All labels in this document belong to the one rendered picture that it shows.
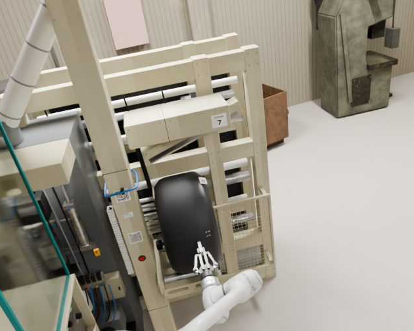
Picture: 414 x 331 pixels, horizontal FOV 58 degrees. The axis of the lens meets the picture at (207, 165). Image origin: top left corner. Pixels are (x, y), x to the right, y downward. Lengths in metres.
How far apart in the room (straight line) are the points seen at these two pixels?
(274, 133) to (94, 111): 3.73
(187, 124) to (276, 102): 3.09
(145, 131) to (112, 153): 0.31
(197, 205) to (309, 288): 1.69
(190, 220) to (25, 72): 1.11
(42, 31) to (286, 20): 4.88
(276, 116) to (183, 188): 3.32
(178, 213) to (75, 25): 1.01
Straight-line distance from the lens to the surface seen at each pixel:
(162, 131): 2.14
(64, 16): 1.74
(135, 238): 2.19
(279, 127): 5.29
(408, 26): 8.03
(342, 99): 6.16
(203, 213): 1.98
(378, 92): 6.48
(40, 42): 2.06
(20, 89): 2.14
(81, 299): 2.14
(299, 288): 3.40
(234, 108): 2.32
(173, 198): 2.01
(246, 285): 1.66
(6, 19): 5.59
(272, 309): 3.26
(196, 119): 2.15
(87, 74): 1.78
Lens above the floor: 2.54
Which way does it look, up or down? 29 degrees down
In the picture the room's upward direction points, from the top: 10 degrees counter-clockwise
